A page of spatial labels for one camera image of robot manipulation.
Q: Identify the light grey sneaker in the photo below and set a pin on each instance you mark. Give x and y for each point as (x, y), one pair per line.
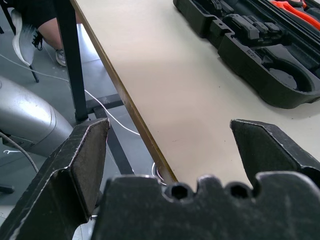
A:
(60, 57)
(23, 42)

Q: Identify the black chair leg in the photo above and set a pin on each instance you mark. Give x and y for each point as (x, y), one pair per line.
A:
(34, 73)

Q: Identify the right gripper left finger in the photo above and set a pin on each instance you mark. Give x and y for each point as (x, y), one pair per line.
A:
(62, 180)

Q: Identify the silver robot right leg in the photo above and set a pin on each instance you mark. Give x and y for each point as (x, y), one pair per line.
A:
(27, 120)

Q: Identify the black table leg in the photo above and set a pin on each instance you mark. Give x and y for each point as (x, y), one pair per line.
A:
(71, 62)

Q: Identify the black tool case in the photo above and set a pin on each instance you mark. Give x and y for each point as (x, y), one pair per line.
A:
(250, 62)

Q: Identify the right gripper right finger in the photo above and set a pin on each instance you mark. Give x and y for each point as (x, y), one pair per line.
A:
(270, 150)

